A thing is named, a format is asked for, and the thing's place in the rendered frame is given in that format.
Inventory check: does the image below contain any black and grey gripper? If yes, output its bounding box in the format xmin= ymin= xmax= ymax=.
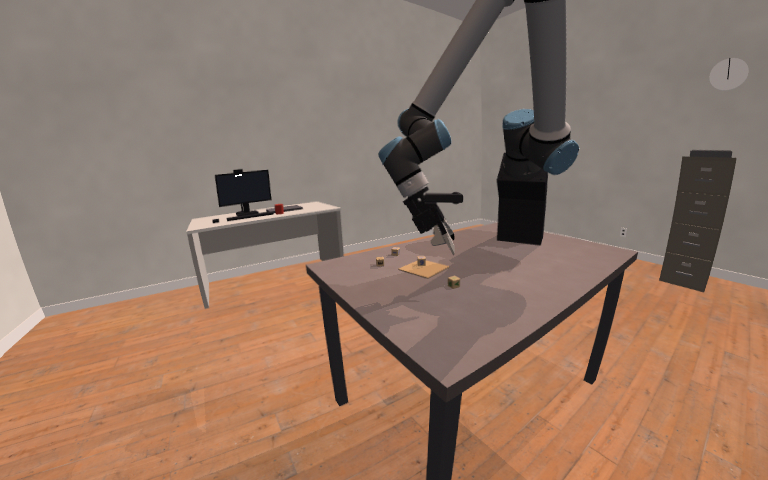
xmin=403 ymin=186 xmax=455 ymax=255

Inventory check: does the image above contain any orange flat mat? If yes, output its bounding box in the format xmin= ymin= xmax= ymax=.
xmin=398 ymin=261 xmax=450 ymax=279

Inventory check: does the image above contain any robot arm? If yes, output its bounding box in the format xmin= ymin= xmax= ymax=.
xmin=378 ymin=0 xmax=579 ymax=198

